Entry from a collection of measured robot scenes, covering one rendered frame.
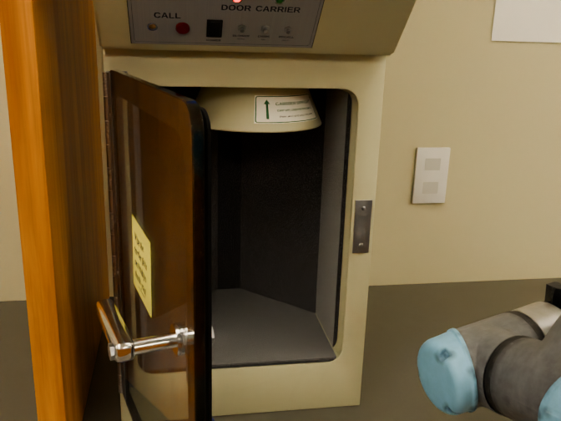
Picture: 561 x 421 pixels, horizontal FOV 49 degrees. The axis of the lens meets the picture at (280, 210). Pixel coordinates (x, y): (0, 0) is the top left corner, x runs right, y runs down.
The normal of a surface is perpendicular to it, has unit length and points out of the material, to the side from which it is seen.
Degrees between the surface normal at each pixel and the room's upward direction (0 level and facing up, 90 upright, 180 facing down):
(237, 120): 66
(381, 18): 135
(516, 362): 45
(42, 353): 90
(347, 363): 90
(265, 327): 0
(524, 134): 90
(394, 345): 0
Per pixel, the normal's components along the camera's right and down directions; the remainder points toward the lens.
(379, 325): 0.03, -0.96
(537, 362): -0.64, -0.72
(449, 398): -0.91, 0.20
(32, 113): 0.17, 0.29
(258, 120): 0.07, -0.12
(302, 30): 0.10, 0.88
